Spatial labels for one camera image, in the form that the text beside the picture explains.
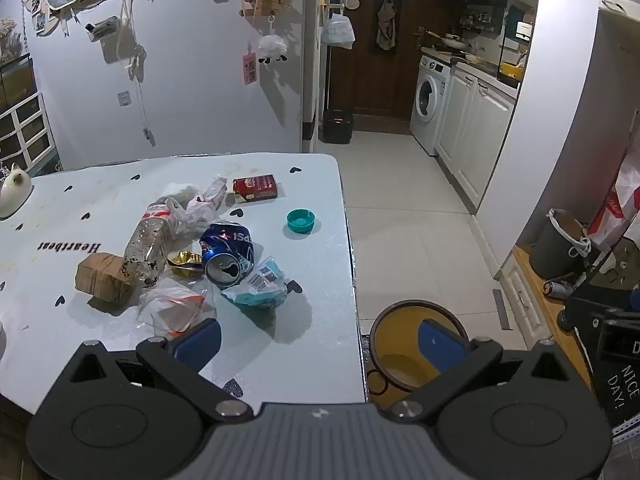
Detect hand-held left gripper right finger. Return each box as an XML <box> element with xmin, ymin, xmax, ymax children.
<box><xmin>390</xmin><ymin>317</ymin><xmax>583</xmax><ymax>421</ymax></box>

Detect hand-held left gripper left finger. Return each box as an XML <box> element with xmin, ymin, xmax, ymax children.
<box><xmin>62</xmin><ymin>317</ymin><xmax>253</xmax><ymax>418</ymax></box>

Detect clear orange plastic bag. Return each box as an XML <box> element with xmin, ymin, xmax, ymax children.
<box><xmin>137</xmin><ymin>280</ymin><xmax>207</xmax><ymax>337</ymax></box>

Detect round brown-rimmed trash bin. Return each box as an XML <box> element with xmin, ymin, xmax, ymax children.
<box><xmin>369</xmin><ymin>300</ymin><xmax>473</xmax><ymax>392</ymax></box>

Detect teal white snack packet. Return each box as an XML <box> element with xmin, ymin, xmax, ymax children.
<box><xmin>221</xmin><ymin>256</ymin><xmax>291</xmax><ymax>309</ymax></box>

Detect gold foil wrapper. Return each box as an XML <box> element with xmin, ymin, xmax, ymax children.
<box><xmin>166</xmin><ymin>250</ymin><xmax>205</xmax><ymax>277</ymax></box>

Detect crushed blue drink can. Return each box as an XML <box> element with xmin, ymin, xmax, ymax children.
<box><xmin>199</xmin><ymin>222</ymin><xmax>256</xmax><ymax>287</ymax></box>

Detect clear plastic bottle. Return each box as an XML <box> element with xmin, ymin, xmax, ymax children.
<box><xmin>123</xmin><ymin>201</ymin><xmax>176</xmax><ymax>288</ymax></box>

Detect brown cardboard box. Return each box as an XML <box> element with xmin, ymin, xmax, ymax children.
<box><xmin>75</xmin><ymin>252</ymin><xmax>133</xmax><ymax>306</ymax></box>

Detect white plastic bag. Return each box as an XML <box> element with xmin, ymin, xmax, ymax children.
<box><xmin>320</xmin><ymin>10</ymin><xmax>356</xmax><ymax>51</ymax></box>
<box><xmin>165</xmin><ymin>196</ymin><xmax>221</xmax><ymax>235</ymax></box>

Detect teal plastic lid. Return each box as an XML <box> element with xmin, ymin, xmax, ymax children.
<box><xmin>286</xmin><ymin>208</ymin><xmax>317</xmax><ymax>235</ymax></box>

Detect red cigarette box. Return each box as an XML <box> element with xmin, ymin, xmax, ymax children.
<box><xmin>232</xmin><ymin>174</ymin><xmax>279</xmax><ymax>204</ymax></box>

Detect black printed tote bag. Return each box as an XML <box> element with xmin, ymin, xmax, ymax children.
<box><xmin>565</xmin><ymin>282</ymin><xmax>640</xmax><ymax>426</ymax></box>

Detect olive green cloth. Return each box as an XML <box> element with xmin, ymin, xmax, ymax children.
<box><xmin>585</xmin><ymin>240</ymin><xmax>640</xmax><ymax>288</ymax></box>

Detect white low cabinet wooden top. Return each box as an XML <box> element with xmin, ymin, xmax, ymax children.
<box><xmin>495</xmin><ymin>245</ymin><xmax>596</xmax><ymax>391</ymax></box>

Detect grey bin with white bag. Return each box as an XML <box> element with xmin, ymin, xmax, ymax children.
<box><xmin>530</xmin><ymin>208</ymin><xmax>591</xmax><ymax>281</ymax></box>

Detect red white shopping bag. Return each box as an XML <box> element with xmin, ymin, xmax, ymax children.
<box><xmin>587</xmin><ymin>152</ymin><xmax>640</xmax><ymax>251</ymax></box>

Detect white kitchen cabinet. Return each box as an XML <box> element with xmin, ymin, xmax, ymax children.
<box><xmin>434</xmin><ymin>62</ymin><xmax>518</xmax><ymax>211</ymax></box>

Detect white cat-shaped teapot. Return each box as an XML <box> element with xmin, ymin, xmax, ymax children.
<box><xmin>0</xmin><ymin>162</ymin><xmax>33</xmax><ymax>217</ymax></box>

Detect white washing machine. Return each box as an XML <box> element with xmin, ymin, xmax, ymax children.
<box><xmin>410</xmin><ymin>55</ymin><xmax>453</xmax><ymax>156</ymax></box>

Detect black floor heater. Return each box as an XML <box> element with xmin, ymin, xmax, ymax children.
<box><xmin>321</xmin><ymin>108</ymin><xmax>355</xmax><ymax>144</ymax></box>

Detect white-framed drawer cabinet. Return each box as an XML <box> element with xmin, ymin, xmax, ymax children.
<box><xmin>0</xmin><ymin>91</ymin><xmax>58</xmax><ymax>171</ymax></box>

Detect brown wooden door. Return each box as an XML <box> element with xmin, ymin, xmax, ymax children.
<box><xmin>327</xmin><ymin>0</ymin><xmax>436</xmax><ymax>121</ymax></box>

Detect white hanging ribbon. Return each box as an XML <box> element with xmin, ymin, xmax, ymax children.
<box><xmin>117</xmin><ymin>0</ymin><xmax>148</xmax><ymax>83</ymax></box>

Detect white refrigerator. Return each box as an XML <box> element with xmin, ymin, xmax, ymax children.
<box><xmin>301</xmin><ymin>0</ymin><xmax>331</xmax><ymax>153</ymax></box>

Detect white plush sheep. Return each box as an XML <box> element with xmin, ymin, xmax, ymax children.
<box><xmin>257</xmin><ymin>34</ymin><xmax>290</xmax><ymax>67</ymax></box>

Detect wok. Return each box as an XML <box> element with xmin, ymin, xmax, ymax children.
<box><xmin>427</xmin><ymin>30</ymin><xmax>471</xmax><ymax>51</ymax></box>

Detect glass tank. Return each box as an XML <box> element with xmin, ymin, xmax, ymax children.
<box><xmin>0</xmin><ymin>52</ymin><xmax>38</xmax><ymax>111</ymax></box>

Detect hanging grey apron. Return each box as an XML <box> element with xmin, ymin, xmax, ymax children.
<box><xmin>376</xmin><ymin>0</ymin><xmax>398</xmax><ymax>52</ymax></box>

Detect hanging white plastic bag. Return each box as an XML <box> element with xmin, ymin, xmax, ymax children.
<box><xmin>320</xmin><ymin>10</ymin><xmax>356</xmax><ymax>51</ymax></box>

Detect dried flower bunch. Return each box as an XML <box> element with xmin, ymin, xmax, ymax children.
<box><xmin>0</xmin><ymin>17</ymin><xmax>23</xmax><ymax>61</ymax></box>

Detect small white wall box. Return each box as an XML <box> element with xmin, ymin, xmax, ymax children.
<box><xmin>87</xmin><ymin>17</ymin><xmax>121</xmax><ymax>42</ymax></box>

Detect wooden wall shelf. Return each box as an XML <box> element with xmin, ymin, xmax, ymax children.
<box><xmin>240</xmin><ymin>0</ymin><xmax>291</xmax><ymax>17</ymax></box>

